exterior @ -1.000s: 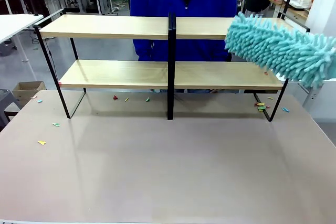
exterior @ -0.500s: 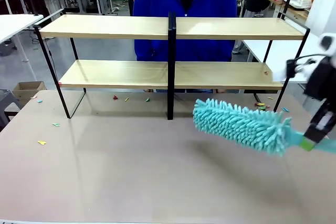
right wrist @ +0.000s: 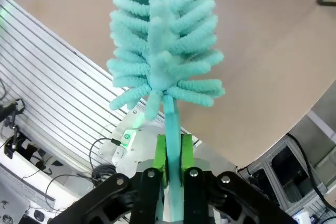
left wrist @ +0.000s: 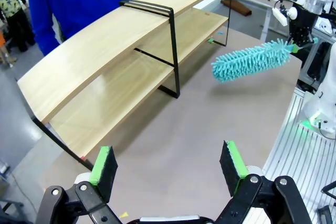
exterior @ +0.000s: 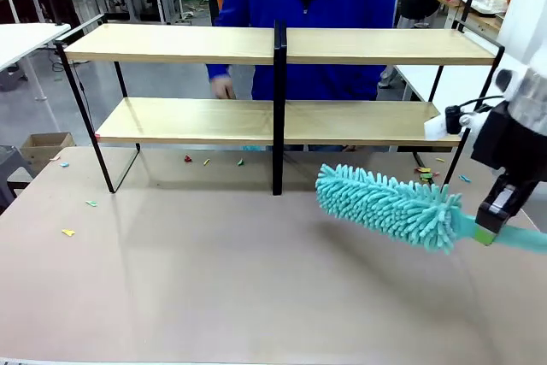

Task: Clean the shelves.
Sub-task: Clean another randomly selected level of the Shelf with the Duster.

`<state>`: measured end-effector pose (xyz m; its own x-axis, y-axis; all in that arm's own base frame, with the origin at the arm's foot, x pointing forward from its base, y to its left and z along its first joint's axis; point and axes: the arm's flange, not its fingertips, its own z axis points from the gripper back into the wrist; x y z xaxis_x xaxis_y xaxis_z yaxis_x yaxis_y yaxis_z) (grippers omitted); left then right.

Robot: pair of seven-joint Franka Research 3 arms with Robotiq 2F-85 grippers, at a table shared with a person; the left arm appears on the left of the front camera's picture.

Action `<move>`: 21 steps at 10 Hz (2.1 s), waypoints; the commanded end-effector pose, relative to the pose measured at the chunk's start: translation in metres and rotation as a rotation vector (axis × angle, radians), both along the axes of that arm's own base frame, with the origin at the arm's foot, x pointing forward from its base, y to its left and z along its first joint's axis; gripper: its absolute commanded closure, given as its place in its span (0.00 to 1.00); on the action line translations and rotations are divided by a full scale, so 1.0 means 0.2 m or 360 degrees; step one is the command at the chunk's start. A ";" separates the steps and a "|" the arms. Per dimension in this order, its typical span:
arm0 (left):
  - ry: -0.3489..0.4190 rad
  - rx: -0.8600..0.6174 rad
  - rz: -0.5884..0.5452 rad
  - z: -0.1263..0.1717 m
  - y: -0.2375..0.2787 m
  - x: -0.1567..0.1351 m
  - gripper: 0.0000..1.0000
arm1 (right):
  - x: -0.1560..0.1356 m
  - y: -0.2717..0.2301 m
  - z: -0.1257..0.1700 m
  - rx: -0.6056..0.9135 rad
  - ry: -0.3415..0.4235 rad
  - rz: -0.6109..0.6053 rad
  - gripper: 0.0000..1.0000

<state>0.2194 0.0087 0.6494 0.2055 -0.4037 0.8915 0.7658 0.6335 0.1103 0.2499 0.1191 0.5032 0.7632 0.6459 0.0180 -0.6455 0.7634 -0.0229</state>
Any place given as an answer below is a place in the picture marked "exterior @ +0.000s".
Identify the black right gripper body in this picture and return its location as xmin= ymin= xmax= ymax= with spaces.
xmin=469 ymin=102 xmax=547 ymax=182

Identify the teal microfibre duster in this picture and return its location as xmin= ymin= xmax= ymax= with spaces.
xmin=315 ymin=162 xmax=547 ymax=256

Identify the person's right forearm blue sleeve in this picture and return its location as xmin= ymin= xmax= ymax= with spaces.
xmin=206 ymin=62 xmax=234 ymax=82

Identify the person's right hand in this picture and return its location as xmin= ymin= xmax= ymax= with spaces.
xmin=211 ymin=74 xmax=238 ymax=101

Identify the cluttered beige work table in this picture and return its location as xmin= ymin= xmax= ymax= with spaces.
xmin=434 ymin=0 xmax=508 ymax=35

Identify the cardboard box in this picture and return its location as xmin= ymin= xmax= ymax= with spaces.
xmin=20 ymin=132 xmax=77 ymax=174

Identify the grey stool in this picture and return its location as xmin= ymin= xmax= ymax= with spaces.
xmin=0 ymin=145 xmax=36 ymax=215

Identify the white round-edged table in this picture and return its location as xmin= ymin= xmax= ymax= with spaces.
xmin=0 ymin=22 xmax=72 ymax=101

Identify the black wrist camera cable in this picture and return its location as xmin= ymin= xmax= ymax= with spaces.
xmin=457 ymin=94 xmax=506 ymax=113

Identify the black wrist camera white mount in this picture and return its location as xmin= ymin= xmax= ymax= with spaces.
xmin=424 ymin=105 xmax=472 ymax=143

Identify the wooden two-tier shelf black frame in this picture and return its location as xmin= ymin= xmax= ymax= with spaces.
xmin=54 ymin=14 xmax=506 ymax=196

